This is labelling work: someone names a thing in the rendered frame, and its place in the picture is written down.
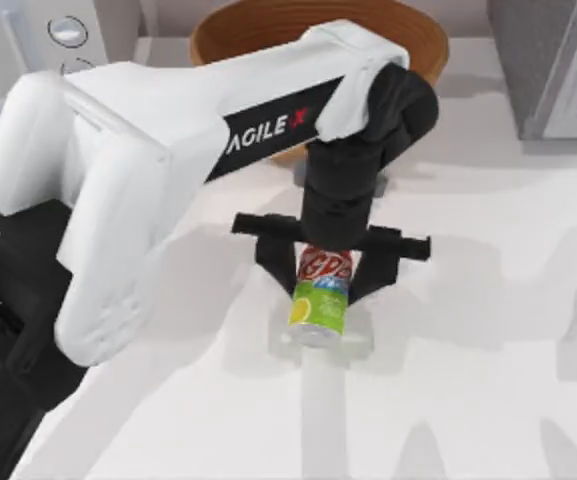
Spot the grey cabinet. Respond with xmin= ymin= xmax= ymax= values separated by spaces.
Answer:
xmin=485 ymin=0 xmax=577 ymax=157

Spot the round microwave knob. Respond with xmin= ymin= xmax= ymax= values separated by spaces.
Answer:
xmin=59 ymin=56 xmax=95 ymax=77
xmin=46 ymin=14 xmax=90 ymax=50

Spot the brown round basket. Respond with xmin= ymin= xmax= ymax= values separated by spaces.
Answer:
xmin=190 ymin=0 xmax=450 ymax=169

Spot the green and red can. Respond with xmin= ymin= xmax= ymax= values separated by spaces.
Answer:
xmin=287 ymin=244 xmax=355 ymax=349

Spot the pale microwave oven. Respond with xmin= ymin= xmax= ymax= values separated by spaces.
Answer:
xmin=0 ymin=0 xmax=114 ymax=125

